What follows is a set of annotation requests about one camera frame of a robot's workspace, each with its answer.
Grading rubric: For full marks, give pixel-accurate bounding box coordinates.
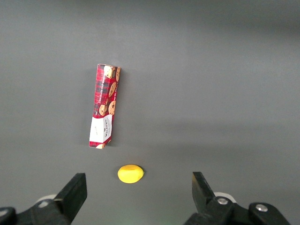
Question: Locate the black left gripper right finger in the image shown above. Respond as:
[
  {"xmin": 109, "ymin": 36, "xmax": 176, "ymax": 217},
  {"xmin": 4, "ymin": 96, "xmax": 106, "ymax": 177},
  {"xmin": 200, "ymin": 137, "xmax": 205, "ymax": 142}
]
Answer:
[{"xmin": 182, "ymin": 172, "xmax": 292, "ymax": 225}]

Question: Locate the red tartan cookie box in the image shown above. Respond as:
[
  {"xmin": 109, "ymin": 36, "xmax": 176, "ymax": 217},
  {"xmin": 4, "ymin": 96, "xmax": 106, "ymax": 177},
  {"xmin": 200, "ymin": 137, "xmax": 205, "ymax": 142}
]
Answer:
[{"xmin": 89, "ymin": 63, "xmax": 121, "ymax": 150}]

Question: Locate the yellow lemon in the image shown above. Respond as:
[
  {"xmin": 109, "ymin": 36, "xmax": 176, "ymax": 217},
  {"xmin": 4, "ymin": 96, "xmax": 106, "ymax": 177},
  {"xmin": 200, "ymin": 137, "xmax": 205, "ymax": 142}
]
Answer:
[{"xmin": 117, "ymin": 164, "xmax": 145, "ymax": 184}]

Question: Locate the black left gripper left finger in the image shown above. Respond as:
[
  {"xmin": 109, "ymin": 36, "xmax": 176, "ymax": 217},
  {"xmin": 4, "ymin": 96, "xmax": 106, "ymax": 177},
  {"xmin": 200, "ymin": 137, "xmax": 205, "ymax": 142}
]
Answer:
[{"xmin": 0, "ymin": 172, "xmax": 88, "ymax": 225}]

